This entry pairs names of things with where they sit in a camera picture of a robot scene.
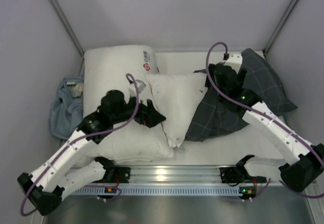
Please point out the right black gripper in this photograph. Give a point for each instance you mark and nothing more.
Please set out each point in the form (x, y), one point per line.
(221, 73)

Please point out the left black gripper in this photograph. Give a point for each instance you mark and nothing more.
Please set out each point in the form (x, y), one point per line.
(144, 113)

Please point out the dark grey checked pillowcase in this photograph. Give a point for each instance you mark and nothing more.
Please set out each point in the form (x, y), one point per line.
(212, 119)

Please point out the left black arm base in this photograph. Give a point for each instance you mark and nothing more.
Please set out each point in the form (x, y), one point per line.
(116, 175)

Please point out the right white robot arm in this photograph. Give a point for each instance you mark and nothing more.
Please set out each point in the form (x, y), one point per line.
(302, 161)

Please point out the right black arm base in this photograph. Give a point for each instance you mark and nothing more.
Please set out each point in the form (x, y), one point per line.
(237, 175)

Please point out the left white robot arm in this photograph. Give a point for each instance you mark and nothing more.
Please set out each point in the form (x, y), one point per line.
(47, 186)

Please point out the white bare pillow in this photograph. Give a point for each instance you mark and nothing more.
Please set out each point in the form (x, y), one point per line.
(106, 69)

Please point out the light blue crumpled cloth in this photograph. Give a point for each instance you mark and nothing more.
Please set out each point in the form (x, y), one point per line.
(66, 111)

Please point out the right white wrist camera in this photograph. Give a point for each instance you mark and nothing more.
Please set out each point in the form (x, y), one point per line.
(234, 61)

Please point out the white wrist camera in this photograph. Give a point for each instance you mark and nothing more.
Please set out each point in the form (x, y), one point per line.
(135, 89)
(234, 61)

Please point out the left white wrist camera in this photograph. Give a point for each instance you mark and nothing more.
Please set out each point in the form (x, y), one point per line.
(135, 89)

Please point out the aluminium rail beam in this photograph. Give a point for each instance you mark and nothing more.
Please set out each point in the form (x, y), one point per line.
(179, 174)

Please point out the grey slotted cable duct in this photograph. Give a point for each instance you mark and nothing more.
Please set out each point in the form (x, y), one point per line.
(211, 190)

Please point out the right aluminium frame post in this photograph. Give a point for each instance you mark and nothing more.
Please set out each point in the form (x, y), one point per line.
(280, 26)

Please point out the aluminium frame post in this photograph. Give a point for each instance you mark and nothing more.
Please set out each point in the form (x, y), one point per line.
(280, 26)
(66, 25)

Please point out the left aluminium frame post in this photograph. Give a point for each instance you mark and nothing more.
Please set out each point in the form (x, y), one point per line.
(66, 25)

